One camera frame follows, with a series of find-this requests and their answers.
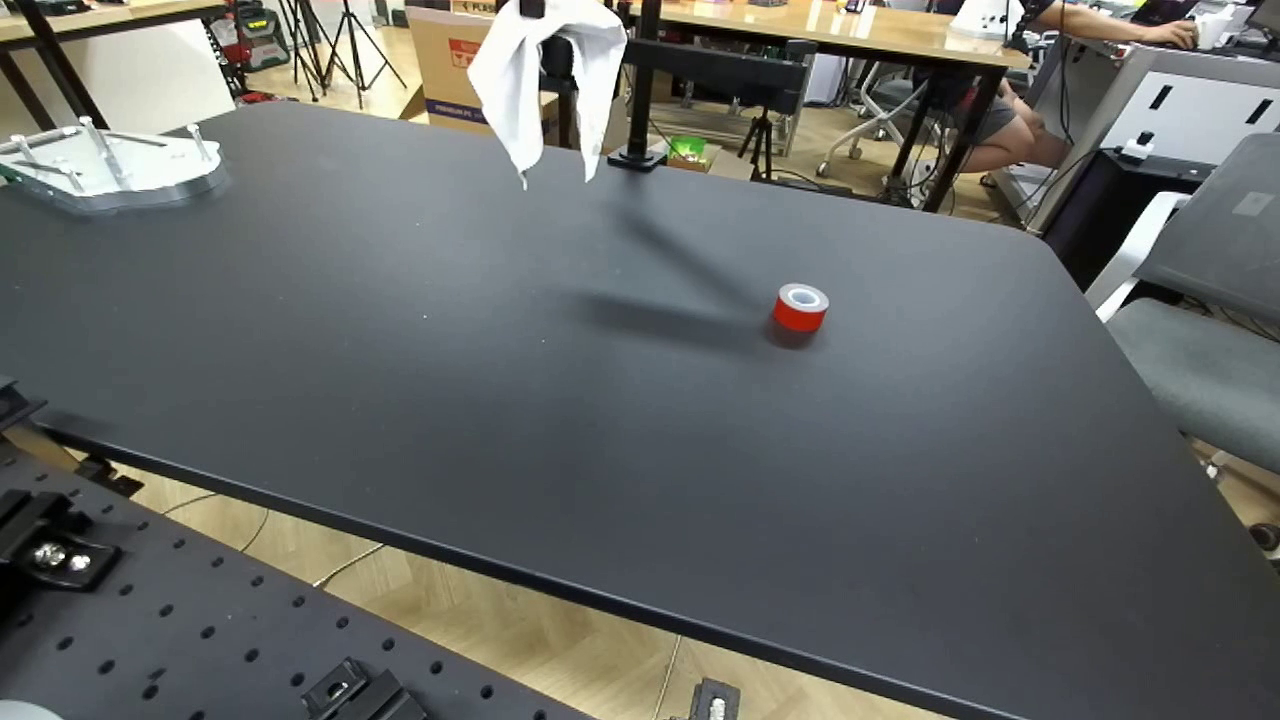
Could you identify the white cloth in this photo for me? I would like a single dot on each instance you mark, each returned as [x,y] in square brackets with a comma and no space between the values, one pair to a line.
[535,83]

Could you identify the small green object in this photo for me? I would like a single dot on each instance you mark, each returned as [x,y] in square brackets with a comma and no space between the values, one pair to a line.
[689,148]

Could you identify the black hanging stand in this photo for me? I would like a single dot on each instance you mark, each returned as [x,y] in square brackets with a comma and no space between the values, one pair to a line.
[646,94]

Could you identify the long wooden desk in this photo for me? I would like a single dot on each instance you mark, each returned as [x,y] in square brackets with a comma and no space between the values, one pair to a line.
[853,33]

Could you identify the white panel board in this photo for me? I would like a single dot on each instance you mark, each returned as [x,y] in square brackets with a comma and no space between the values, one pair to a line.
[147,74]

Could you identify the red tape roll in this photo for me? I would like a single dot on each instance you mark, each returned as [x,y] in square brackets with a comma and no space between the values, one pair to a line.
[800,311]

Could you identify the seated person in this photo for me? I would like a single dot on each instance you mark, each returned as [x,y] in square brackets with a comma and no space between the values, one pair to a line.
[1026,122]

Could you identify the grey cabinet with slots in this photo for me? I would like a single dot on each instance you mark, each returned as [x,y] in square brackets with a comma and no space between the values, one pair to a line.
[1172,122]

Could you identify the black perforated mounting board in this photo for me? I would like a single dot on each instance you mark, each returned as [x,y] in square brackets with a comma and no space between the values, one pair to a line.
[175,626]

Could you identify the grey office chair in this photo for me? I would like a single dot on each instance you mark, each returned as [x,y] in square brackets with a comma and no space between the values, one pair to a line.
[1202,320]

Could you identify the black camera tripod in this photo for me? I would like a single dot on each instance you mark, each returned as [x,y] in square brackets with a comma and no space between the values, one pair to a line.
[760,145]

